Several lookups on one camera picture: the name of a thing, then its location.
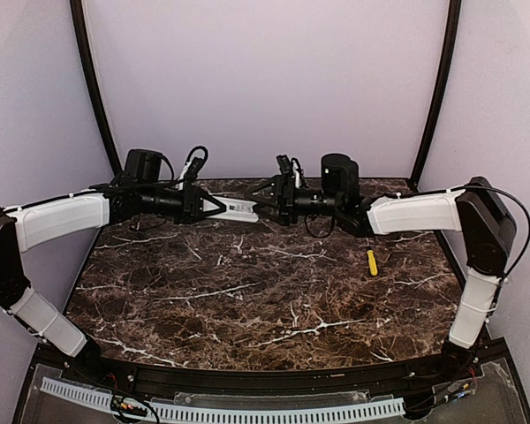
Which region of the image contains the white remote control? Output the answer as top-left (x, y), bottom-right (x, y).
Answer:
top-left (211, 193), bottom-right (260, 223)

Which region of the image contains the yellow handled screwdriver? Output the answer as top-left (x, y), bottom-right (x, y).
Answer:
top-left (367, 238), bottom-right (379, 276)

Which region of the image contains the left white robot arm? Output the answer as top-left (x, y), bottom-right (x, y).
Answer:
top-left (0, 149), bottom-right (228, 360)

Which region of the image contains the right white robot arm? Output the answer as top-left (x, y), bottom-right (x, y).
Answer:
top-left (245, 153), bottom-right (517, 350)

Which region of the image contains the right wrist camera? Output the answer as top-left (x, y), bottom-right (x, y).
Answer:
top-left (276, 155), bottom-right (305, 188)

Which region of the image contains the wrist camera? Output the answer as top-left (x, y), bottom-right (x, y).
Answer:
top-left (276, 155), bottom-right (305, 188)
top-left (176, 146), bottom-right (208, 190)

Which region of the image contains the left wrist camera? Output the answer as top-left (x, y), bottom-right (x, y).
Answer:
top-left (176, 146), bottom-right (208, 190)

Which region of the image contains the white slotted cable duct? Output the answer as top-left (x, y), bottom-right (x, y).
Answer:
top-left (40, 377), bottom-right (405, 423)

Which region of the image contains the left black frame post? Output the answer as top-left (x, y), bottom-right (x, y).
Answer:
top-left (69, 0), bottom-right (123, 176)

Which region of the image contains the black frame post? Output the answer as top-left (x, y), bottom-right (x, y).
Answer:
top-left (410, 0), bottom-right (462, 188)
top-left (69, 0), bottom-right (123, 176)

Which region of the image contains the black front table rail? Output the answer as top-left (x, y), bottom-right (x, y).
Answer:
top-left (57, 329), bottom-right (487, 405)

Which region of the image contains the right black frame post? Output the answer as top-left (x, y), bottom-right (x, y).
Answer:
top-left (410, 0), bottom-right (462, 188)

